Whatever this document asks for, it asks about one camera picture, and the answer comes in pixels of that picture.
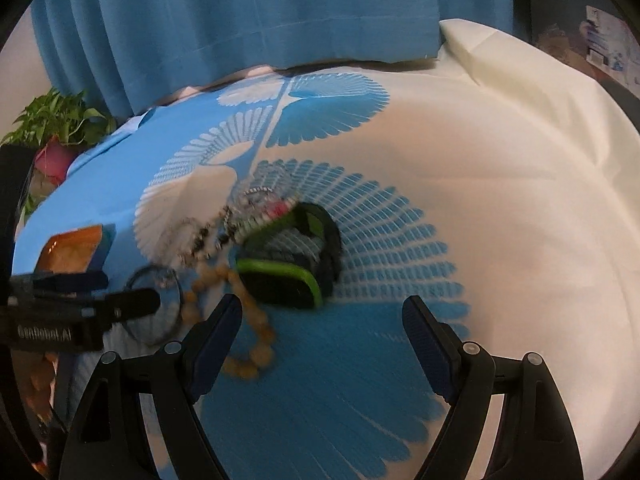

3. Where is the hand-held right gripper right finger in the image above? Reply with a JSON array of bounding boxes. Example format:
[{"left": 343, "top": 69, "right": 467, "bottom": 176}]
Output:
[{"left": 401, "top": 295, "right": 585, "bottom": 480}]

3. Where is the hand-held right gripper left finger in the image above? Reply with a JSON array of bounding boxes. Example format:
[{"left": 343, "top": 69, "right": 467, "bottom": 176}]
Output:
[{"left": 59, "top": 293, "right": 244, "bottom": 480}]

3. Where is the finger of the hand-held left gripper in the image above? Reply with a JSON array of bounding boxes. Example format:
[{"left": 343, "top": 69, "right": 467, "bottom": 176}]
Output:
[
  {"left": 10, "top": 270, "right": 110, "bottom": 295},
  {"left": 102, "top": 288, "right": 162, "bottom": 326}
]

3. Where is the gold tin box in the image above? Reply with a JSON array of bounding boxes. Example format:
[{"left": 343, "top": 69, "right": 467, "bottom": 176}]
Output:
[{"left": 35, "top": 225, "right": 114, "bottom": 277}]

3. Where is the thin dark bangle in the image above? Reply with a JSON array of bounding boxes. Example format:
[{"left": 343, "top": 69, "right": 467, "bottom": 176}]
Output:
[{"left": 124, "top": 265, "right": 184, "bottom": 347}]

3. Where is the person's left hand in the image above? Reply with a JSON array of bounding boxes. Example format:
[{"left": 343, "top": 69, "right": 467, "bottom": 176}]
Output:
[{"left": 27, "top": 352, "right": 63, "bottom": 411}]

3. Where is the black green wristband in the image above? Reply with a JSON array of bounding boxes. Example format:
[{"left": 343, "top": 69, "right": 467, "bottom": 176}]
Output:
[{"left": 234, "top": 202, "right": 344, "bottom": 310}]

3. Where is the blue white printed tablecloth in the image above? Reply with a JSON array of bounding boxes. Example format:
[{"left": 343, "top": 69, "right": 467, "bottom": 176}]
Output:
[{"left": 10, "top": 19, "right": 640, "bottom": 480}]

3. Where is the green plant in pink pot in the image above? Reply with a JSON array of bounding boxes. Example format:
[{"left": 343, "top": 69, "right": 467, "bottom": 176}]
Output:
[{"left": 0, "top": 87, "right": 119, "bottom": 186}]

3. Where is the blue curtain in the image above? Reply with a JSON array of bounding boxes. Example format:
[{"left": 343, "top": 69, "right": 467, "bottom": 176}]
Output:
[{"left": 30, "top": 0, "right": 516, "bottom": 117}]

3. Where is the printed white blue box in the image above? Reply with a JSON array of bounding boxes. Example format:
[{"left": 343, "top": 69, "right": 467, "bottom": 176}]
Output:
[{"left": 581, "top": 5, "right": 640, "bottom": 87}]

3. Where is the wooden bead bracelet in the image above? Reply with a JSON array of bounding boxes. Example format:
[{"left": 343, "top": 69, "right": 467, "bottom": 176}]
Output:
[{"left": 181, "top": 264, "right": 277, "bottom": 380}]

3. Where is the black white bead bracelet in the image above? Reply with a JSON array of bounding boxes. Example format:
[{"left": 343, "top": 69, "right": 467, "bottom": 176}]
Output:
[{"left": 169, "top": 204, "right": 242, "bottom": 267}]

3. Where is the colourful bead bracelet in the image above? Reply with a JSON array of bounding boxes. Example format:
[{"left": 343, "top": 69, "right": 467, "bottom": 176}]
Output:
[{"left": 234, "top": 186, "right": 302, "bottom": 242}]

